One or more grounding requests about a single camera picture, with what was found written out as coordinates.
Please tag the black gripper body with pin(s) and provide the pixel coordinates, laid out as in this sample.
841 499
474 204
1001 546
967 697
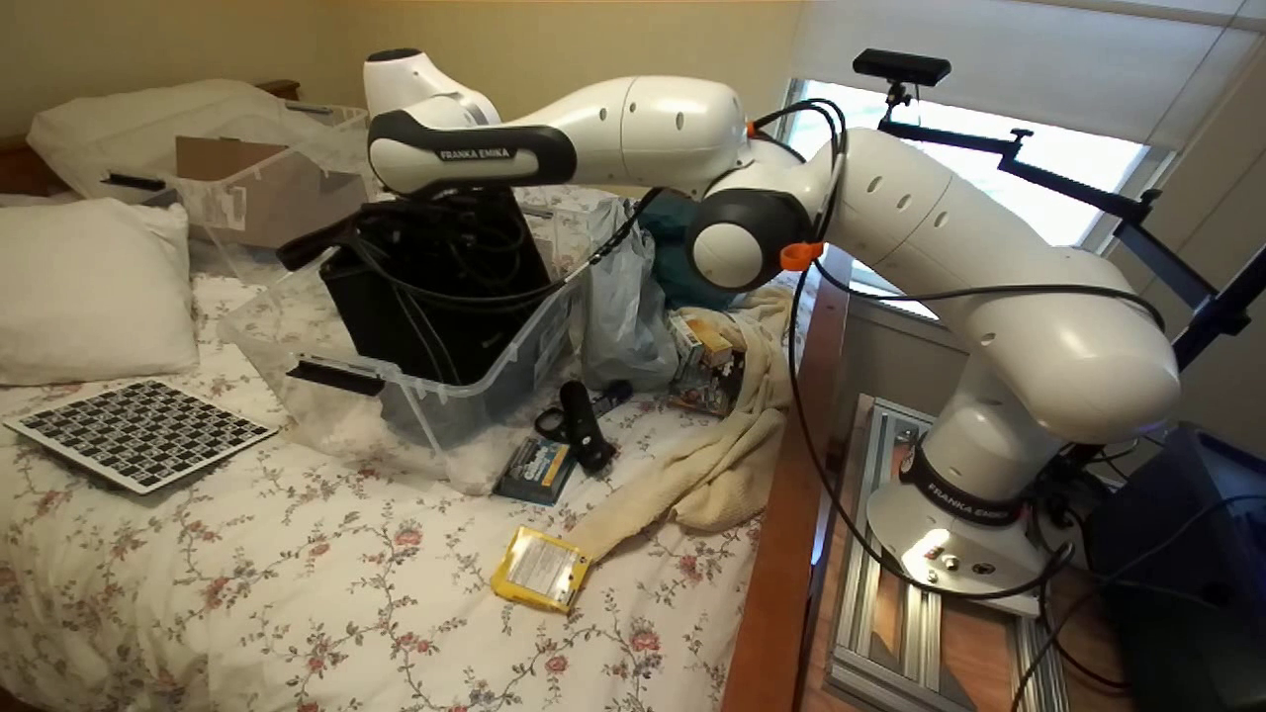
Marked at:
441 220

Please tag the yellow plastic package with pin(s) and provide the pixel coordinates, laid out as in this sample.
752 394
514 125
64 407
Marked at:
540 569

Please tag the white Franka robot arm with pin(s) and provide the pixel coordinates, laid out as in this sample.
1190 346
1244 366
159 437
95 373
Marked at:
1029 328

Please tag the grey plastic shopping bag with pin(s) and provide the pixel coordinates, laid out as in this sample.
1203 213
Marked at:
628 317

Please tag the teal fabric bag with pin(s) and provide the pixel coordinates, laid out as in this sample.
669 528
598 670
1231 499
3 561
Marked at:
673 262

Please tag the wooden bed footboard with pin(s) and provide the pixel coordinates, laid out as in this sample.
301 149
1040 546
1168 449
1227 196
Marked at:
777 580

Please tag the brown cardboard box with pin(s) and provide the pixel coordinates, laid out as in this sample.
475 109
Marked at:
284 199

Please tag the clear bin holding cardboard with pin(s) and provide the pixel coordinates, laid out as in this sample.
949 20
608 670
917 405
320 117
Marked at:
212 220

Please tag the small dark card pack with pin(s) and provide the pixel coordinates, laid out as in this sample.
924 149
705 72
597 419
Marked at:
537 473

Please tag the colourful snack packet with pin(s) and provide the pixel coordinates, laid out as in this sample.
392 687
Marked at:
698 386

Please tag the white plastic sheet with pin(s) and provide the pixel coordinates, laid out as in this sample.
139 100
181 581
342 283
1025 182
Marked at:
119 132

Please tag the white pillow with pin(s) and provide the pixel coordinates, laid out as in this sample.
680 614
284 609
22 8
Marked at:
92 291

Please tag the checkerboard calibration board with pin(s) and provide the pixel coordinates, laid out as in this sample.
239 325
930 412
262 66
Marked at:
139 431

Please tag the floral bedspread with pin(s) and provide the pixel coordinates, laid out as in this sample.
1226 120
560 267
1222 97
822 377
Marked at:
262 608

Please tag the white window blind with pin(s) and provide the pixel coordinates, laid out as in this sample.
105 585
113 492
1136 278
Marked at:
1056 66

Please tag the bright window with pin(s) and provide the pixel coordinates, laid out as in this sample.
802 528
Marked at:
1075 220

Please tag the dark blue bulky object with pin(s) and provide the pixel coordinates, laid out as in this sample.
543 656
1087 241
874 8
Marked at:
1190 596

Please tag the black stereo camera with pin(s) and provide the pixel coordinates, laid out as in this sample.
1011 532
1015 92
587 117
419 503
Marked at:
901 66

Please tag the aluminium base frame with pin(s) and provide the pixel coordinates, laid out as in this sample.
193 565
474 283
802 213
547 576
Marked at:
878 634

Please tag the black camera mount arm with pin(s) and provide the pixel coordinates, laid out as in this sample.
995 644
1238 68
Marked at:
1041 158

